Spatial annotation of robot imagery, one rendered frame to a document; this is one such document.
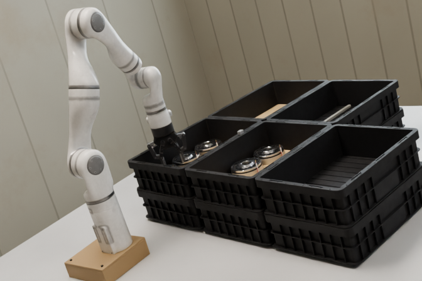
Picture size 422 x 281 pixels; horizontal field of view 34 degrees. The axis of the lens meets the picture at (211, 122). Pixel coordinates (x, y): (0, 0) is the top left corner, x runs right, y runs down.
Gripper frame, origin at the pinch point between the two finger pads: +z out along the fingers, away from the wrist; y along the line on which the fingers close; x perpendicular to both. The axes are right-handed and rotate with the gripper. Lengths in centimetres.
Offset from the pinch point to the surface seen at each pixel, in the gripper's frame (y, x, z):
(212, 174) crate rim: 11.3, -34.6, -5.0
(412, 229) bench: 59, -59, 18
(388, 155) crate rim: 57, -57, -4
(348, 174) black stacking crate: 49, -41, 6
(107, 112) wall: -37, 186, 25
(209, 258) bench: 2.9, -41.7, 17.4
